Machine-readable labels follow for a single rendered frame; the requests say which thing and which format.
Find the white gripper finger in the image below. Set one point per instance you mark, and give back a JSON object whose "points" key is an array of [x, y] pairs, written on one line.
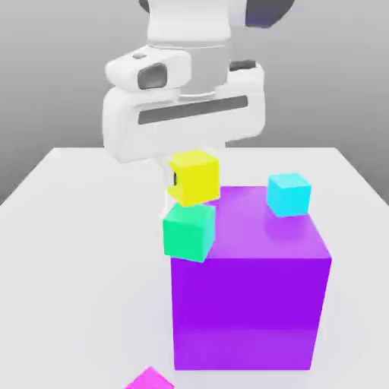
{"points": [[166, 179]]}

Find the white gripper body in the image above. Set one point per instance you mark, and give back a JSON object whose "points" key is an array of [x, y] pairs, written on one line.
{"points": [[127, 133]]}

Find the small yellow cube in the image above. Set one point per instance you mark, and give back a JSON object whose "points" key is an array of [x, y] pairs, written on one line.
{"points": [[197, 179]]}

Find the small green cube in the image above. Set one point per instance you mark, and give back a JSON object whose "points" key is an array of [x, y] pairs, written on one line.
{"points": [[187, 232]]}

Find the small cyan cube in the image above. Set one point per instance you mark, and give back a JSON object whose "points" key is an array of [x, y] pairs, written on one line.
{"points": [[288, 194]]}

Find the small magenta cube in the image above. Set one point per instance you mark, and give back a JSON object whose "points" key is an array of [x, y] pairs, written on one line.
{"points": [[149, 380]]}

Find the large purple box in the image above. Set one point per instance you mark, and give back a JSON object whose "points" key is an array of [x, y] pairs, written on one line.
{"points": [[249, 297]]}

